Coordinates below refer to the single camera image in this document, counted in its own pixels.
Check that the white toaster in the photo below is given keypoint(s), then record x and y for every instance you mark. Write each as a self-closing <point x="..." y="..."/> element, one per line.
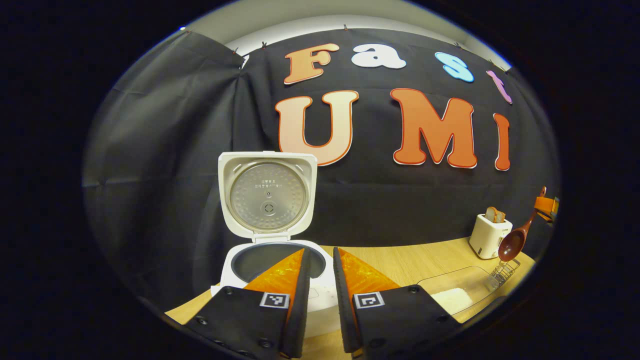
<point x="487" y="240"/>

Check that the white rice cooker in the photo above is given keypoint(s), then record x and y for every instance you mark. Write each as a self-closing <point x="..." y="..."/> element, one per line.
<point x="267" y="200"/>

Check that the clear plastic tray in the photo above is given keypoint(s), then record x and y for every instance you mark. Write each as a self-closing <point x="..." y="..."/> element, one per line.
<point x="450" y="280"/>

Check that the brown wooden spoon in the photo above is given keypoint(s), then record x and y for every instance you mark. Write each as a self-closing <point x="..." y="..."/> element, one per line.
<point x="511" y="245"/>

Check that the white rice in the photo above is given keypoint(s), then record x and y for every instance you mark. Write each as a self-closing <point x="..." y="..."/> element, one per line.
<point x="451" y="300"/>

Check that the toasted bread slice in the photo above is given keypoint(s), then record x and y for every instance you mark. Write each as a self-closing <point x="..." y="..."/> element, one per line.
<point x="492" y="215"/>
<point x="500" y="217"/>

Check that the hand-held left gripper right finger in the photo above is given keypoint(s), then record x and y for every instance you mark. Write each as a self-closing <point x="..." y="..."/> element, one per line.
<point x="342" y="310"/>

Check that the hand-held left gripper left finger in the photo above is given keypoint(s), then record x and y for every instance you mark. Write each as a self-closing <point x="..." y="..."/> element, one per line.
<point x="299" y="310"/>

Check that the black backdrop cloth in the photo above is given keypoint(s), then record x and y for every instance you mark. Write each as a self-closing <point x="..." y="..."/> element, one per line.
<point x="165" y="165"/>

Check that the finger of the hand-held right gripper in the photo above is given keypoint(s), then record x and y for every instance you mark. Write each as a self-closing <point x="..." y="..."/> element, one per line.
<point x="546" y="206"/>

